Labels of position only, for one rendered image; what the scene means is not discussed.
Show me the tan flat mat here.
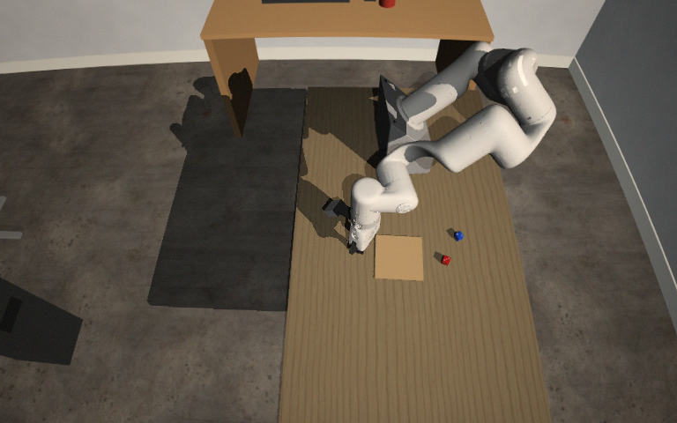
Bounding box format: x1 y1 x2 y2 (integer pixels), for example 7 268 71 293
375 234 423 281

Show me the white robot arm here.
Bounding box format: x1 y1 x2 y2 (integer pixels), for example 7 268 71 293
324 41 556 231

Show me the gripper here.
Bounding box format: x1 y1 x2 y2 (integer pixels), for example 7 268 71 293
348 214 381 255

